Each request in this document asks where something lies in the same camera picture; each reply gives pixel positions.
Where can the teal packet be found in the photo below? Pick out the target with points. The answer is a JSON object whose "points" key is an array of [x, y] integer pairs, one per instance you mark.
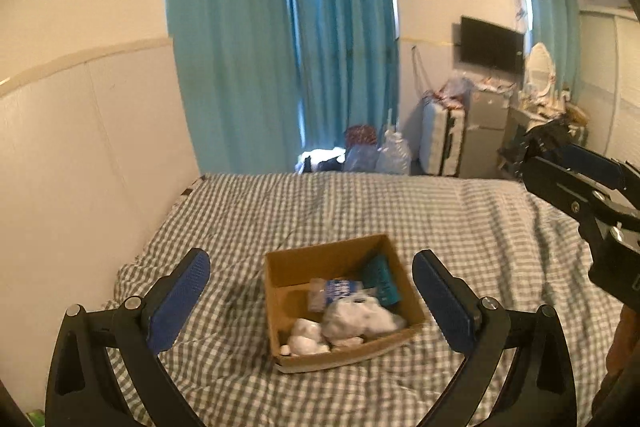
{"points": [[382, 279]]}

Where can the clear plastic bag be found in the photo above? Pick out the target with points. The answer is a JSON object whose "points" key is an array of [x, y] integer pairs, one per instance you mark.
{"points": [[460, 89], [394, 157]]}

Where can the blue white packet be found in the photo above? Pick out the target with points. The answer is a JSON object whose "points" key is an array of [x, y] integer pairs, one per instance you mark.
{"points": [[342, 291]]}

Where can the black wall television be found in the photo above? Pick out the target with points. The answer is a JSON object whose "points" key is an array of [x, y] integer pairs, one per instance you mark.
{"points": [[492, 44]]}

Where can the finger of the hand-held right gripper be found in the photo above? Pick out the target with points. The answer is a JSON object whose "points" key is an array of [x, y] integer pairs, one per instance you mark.
{"points": [[595, 164], [555, 187]]}

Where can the pale teal curtain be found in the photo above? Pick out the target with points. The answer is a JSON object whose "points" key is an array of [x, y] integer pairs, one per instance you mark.
{"points": [[550, 17]]}

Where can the white plastic bag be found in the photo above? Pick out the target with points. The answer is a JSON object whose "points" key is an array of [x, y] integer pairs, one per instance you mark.
{"points": [[357, 317]]}

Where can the patterned bag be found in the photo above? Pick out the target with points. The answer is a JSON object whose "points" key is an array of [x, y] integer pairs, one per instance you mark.
{"points": [[361, 136]]}

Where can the blue plastic bag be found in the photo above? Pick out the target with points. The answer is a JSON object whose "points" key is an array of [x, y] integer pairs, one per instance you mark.
{"points": [[361, 159]]}

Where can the white suitcase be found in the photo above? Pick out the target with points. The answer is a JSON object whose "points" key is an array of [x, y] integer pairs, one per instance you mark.
{"points": [[440, 139]]}

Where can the brown cardboard box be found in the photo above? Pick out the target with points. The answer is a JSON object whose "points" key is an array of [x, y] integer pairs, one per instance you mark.
{"points": [[345, 352]]}

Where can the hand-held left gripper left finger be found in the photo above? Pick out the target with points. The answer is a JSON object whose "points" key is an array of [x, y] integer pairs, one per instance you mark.
{"points": [[180, 302]]}

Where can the grey small fridge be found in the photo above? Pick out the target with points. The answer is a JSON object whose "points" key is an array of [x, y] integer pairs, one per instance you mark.
{"points": [[487, 142]]}

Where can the white oval mirror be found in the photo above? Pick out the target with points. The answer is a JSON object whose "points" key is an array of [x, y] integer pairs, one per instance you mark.
{"points": [[539, 67]]}

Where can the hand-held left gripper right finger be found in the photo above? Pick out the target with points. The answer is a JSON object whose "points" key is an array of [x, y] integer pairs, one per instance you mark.
{"points": [[442, 302]]}

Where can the black jacket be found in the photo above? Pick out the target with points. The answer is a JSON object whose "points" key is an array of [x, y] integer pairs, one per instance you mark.
{"points": [[545, 142]]}

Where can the dark cloth pile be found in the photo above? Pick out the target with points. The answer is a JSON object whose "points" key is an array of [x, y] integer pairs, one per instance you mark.
{"points": [[320, 163]]}

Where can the white louvred wardrobe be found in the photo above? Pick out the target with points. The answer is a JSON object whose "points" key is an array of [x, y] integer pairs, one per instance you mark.
{"points": [[610, 72]]}

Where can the narrow teal curtain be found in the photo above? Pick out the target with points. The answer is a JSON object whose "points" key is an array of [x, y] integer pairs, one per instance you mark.
{"points": [[345, 32]]}

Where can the white dressing table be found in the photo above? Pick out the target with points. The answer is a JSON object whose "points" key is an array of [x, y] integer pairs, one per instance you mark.
{"points": [[520, 117]]}

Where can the wide teal curtain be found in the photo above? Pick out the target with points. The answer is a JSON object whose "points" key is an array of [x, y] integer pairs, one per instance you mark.
{"points": [[230, 37]]}

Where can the white tissue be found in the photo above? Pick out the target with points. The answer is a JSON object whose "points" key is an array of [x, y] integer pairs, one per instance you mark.
{"points": [[306, 337]]}

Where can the person's right forearm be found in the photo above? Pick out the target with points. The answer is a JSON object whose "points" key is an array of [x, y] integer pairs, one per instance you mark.
{"points": [[622, 347]]}

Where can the green packet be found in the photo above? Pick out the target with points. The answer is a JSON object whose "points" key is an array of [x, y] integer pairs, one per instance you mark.
{"points": [[37, 418]]}

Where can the grey checkered blanket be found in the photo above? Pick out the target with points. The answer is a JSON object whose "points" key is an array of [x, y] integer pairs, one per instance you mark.
{"points": [[400, 212]]}

